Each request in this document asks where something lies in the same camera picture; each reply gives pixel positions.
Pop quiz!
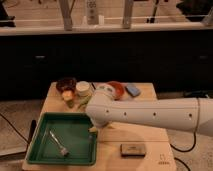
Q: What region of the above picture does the red bowl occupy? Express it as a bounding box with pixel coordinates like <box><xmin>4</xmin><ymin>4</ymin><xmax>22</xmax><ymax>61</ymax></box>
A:
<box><xmin>108</xmin><ymin>81</ymin><xmax>124</xmax><ymax>100</ymax></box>

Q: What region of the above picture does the small dark rectangular block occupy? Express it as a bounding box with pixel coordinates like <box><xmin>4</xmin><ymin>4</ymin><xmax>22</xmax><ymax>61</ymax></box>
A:
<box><xmin>120</xmin><ymin>144</ymin><xmax>146</xmax><ymax>157</ymax></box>

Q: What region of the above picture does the wooden table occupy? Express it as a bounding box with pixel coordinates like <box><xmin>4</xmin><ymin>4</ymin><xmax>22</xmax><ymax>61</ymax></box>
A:
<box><xmin>21</xmin><ymin>81</ymin><xmax>178</xmax><ymax>171</ymax></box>

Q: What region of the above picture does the blue sponge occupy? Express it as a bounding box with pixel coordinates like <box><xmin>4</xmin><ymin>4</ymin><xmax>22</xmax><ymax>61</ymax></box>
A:
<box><xmin>125</xmin><ymin>84</ymin><xmax>141</xmax><ymax>97</ymax></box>

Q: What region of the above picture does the dark brown bowl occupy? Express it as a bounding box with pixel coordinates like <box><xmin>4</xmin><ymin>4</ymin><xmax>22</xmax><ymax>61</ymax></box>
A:
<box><xmin>56</xmin><ymin>77</ymin><xmax>77</xmax><ymax>93</ymax></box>

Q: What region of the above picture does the white cup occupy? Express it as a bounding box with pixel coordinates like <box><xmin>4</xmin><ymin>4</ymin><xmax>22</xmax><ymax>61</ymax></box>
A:
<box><xmin>76</xmin><ymin>81</ymin><xmax>91</xmax><ymax>97</ymax></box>

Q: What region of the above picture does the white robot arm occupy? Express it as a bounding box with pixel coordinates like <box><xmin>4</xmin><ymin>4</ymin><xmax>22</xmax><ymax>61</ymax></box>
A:
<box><xmin>85</xmin><ymin>83</ymin><xmax>213</xmax><ymax>137</ymax></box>

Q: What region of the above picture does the green plastic tray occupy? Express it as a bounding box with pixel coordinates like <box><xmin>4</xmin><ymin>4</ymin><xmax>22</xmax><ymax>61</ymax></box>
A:
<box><xmin>27</xmin><ymin>113</ymin><xmax>97</xmax><ymax>166</ymax></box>

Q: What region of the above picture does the yellow green toy food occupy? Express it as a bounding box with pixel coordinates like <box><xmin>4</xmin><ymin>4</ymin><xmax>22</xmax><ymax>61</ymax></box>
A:
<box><xmin>62</xmin><ymin>91</ymin><xmax>74</xmax><ymax>108</ymax></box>

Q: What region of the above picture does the metal fork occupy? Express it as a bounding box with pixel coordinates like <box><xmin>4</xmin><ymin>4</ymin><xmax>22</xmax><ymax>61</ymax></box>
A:
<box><xmin>49</xmin><ymin>131</ymin><xmax>69</xmax><ymax>156</ymax></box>

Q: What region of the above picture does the black cable on floor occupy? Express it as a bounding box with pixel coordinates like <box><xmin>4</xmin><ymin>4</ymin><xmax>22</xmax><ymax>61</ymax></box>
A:
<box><xmin>170</xmin><ymin>131</ymin><xmax>198</xmax><ymax>171</ymax></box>

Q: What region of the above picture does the yellow banana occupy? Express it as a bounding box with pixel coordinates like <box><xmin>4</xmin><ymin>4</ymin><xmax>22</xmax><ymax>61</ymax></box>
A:
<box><xmin>88</xmin><ymin>126</ymin><xmax>98</xmax><ymax>133</ymax></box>

